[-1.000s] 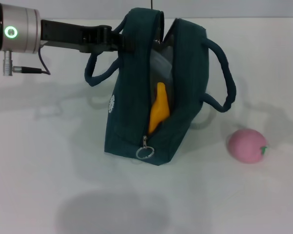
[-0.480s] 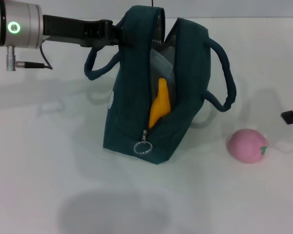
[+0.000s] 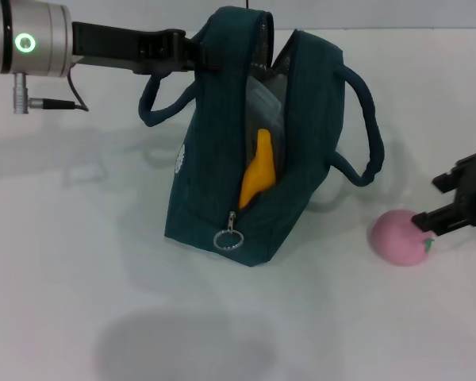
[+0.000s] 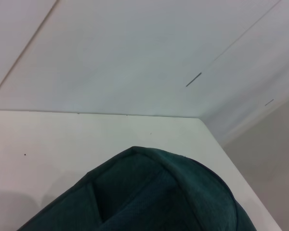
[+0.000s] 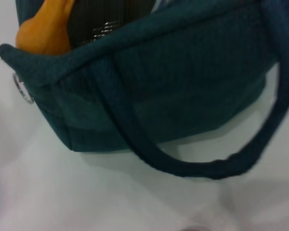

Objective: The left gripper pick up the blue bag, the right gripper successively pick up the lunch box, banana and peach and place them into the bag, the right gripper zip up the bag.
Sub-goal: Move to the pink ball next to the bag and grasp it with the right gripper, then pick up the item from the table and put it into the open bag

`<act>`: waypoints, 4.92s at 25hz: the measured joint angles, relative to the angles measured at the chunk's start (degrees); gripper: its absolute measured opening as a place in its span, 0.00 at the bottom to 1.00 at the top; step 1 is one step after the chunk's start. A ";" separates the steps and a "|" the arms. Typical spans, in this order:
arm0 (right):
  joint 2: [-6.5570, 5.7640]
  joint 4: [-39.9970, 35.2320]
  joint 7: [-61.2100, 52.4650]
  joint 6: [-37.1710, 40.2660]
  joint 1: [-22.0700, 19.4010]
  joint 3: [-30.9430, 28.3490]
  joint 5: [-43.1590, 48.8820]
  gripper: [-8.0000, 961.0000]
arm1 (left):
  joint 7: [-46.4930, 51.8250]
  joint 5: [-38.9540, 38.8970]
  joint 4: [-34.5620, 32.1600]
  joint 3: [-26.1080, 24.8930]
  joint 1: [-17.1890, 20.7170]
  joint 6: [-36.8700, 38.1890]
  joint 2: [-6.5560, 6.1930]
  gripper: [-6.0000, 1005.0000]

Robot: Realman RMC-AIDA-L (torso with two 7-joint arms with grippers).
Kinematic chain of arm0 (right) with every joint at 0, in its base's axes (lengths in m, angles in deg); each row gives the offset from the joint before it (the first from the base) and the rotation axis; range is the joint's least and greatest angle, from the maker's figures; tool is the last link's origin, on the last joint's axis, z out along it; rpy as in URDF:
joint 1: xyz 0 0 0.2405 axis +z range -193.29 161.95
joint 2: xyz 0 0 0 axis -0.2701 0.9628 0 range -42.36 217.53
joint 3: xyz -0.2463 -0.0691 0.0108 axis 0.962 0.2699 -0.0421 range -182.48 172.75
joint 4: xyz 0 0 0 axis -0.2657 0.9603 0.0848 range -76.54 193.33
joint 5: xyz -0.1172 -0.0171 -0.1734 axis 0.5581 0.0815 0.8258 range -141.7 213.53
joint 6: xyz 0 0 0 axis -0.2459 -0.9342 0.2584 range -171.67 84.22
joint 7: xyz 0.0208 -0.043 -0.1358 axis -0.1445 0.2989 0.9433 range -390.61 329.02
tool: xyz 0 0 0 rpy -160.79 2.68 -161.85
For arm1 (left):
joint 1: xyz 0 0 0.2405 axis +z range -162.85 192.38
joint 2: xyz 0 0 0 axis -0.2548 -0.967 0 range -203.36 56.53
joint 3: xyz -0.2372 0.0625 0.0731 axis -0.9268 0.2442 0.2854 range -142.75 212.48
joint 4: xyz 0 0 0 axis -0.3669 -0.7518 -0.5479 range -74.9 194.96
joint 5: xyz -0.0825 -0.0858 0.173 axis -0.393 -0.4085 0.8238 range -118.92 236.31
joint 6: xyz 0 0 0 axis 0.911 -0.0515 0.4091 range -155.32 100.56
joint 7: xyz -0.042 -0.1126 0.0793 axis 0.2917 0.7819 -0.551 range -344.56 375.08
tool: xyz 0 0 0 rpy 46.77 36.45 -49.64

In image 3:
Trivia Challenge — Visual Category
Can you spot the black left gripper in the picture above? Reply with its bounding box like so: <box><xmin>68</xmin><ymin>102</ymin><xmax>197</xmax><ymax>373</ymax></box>
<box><xmin>71</xmin><ymin>21</ymin><xmax>228</xmax><ymax>76</ymax></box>

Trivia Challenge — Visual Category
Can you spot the pink toy peach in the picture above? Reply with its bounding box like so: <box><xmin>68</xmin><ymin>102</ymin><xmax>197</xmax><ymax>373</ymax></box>
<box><xmin>370</xmin><ymin>209</ymin><xmax>436</xmax><ymax>267</ymax></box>

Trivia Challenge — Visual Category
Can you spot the left arm cable with plug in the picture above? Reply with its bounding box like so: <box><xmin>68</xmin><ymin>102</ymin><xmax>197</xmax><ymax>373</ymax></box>
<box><xmin>12</xmin><ymin>71</ymin><xmax>90</xmax><ymax>115</ymax></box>

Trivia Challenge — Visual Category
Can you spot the metal zipper pull ring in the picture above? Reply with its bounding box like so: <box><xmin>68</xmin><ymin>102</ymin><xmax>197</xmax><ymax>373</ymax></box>
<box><xmin>213</xmin><ymin>211</ymin><xmax>245</xmax><ymax>252</ymax></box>

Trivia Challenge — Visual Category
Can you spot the yellow toy banana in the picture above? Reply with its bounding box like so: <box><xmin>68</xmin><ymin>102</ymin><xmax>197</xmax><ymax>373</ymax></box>
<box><xmin>237</xmin><ymin>127</ymin><xmax>278</xmax><ymax>210</ymax></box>

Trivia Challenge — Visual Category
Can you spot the dark teal zip bag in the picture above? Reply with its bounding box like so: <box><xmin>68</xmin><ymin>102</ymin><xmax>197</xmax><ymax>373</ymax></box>
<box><xmin>138</xmin><ymin>6</ymin><xmax>385</xmax><ymax>269</ymax></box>

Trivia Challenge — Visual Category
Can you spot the clear box with blue lid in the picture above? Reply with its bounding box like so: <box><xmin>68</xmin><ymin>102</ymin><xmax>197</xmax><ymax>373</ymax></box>
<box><xmin>245</xmin><ymin>77</ymin><xmax>285</xmax><ymax>132</ymax></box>

